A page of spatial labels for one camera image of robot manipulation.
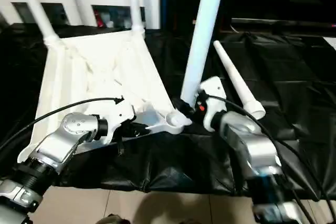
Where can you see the dark round robot part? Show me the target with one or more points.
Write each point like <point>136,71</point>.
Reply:
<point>113,219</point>

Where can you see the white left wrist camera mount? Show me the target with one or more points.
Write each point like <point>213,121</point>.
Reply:
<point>119,119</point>

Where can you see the white plastic table top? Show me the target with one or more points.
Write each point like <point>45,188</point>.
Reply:
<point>105,64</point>

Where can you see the white flat board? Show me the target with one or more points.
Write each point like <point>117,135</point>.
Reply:
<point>331,43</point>

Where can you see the white plastic table leg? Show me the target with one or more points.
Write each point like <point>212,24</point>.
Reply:
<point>239,82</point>
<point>135,1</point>
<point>202,37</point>
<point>36,6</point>

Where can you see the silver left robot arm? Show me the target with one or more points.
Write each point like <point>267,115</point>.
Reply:
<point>60,140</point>

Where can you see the black cloth mat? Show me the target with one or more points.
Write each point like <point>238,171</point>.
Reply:
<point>170,163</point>

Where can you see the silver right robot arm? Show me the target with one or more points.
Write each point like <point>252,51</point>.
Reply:
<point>257,148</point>

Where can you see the dark metal rail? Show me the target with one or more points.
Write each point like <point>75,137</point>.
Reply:
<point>283,23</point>

